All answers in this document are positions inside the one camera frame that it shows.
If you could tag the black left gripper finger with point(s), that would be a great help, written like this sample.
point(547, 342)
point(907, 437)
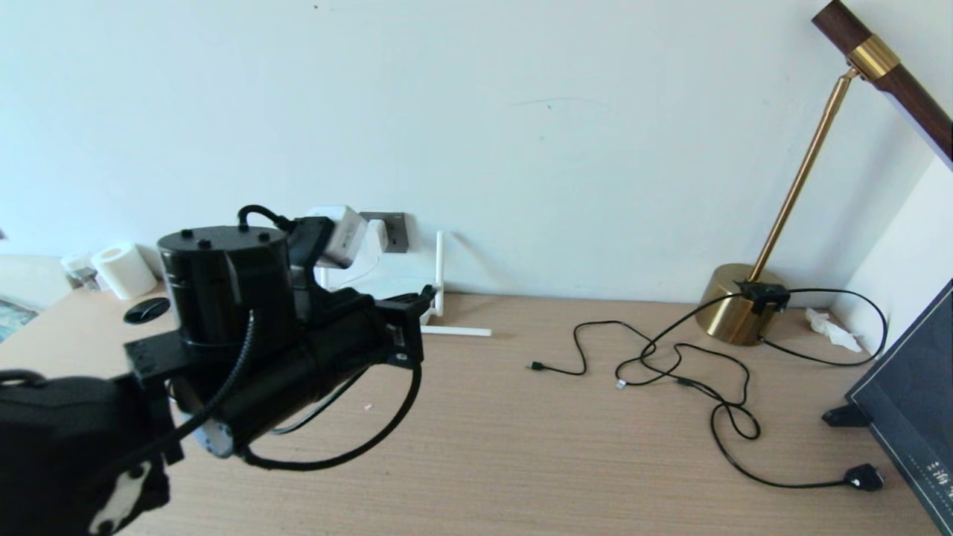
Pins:
point(409, 298)
point(417, 316)

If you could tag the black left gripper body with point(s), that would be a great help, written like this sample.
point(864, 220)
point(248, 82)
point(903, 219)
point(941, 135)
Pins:
point(380, 327)

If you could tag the white power adapter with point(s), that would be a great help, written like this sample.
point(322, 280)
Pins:
point(381, 237)

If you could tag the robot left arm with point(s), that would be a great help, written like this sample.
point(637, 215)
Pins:
point(223, 283)

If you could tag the white router with antennas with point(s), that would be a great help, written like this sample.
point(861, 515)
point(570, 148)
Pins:
point(402, 279)

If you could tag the white toilet paper roll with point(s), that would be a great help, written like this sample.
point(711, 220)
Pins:
point(125, 272)

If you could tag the small clear jar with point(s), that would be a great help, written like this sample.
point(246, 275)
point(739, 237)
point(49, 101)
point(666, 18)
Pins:
point(77, 266)

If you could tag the brass desk lamp wooden head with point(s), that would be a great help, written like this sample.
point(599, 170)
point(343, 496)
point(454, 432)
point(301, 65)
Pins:
point(733, 305)

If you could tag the crumpled white tissue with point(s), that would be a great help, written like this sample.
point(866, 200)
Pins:
point(830, 327)

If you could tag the grey wall socket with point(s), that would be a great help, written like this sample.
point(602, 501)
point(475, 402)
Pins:
point(398, 232)

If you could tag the black lamp switch box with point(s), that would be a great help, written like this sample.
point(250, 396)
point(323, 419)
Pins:
point(763, 295)

